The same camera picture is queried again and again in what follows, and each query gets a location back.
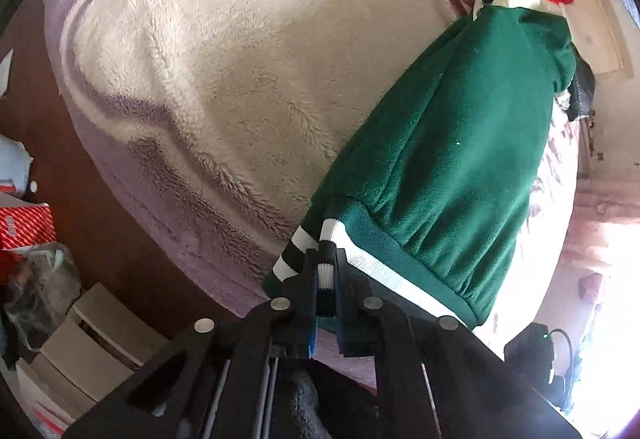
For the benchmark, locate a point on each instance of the white slatted stool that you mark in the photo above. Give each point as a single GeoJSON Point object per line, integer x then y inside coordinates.
{"type": "Point", "coordinates": [120, 319]}

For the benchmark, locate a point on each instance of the black folded garment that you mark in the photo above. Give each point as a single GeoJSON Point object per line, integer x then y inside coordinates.
{"type": "Point", "coordinates": [584, 86]}

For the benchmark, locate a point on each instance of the white and blue bag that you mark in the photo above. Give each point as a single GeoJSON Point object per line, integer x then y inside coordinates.
{"type": "Point", "coordinates": [15, 164]}

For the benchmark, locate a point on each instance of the translucent plastic bag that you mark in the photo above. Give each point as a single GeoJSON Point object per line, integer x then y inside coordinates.
{"type": "Point", "coordinates": [45, 279]}

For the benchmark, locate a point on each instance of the white folded fleece garment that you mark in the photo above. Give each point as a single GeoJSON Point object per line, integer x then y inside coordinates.
{"type": "Point", "coordinates": [562, 100]}

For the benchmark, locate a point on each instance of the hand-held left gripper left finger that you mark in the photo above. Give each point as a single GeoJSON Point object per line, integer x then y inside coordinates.
{"type": "Point", "coordinates": [314, 314]}

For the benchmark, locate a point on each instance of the white paper sheet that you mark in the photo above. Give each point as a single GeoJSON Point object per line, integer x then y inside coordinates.
{"type": "Point", "coordinates": [5, 74]}

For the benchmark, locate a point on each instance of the green varsity jacket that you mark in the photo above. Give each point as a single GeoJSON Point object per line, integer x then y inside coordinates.
{"type": "Point", "coordinates": [450, 144]}

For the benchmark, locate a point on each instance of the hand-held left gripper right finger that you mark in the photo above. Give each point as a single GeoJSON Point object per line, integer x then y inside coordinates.
{"type": "Point", "coordinates": [342, 314]}

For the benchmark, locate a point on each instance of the red printed box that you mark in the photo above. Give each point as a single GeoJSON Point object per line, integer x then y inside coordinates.
{"type": "Point", "coordinates": [27, 226]}

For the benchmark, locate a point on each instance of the beige cardboard box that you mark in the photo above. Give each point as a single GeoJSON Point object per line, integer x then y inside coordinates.
{"type": "Point", "coordinates": [50, 394]}
{"type": "Point", "coordinates": [85, 359]}

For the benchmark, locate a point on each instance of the cream wooden bed headboard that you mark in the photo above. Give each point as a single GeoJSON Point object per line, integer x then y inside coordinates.
{"type": "Point", "coordinates": [602, 34]}

